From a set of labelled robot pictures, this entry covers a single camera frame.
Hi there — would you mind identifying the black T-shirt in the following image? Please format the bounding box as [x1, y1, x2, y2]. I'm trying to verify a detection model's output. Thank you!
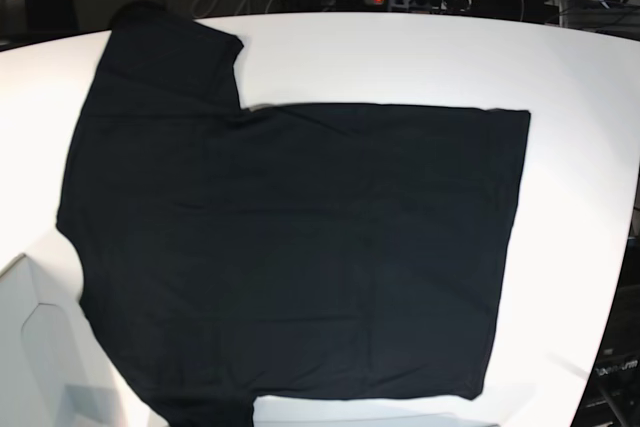
[56, 5, 531, 426]

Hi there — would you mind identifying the black power strip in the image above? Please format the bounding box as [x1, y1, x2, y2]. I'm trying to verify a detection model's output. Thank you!
[336, 0, 472, 14]

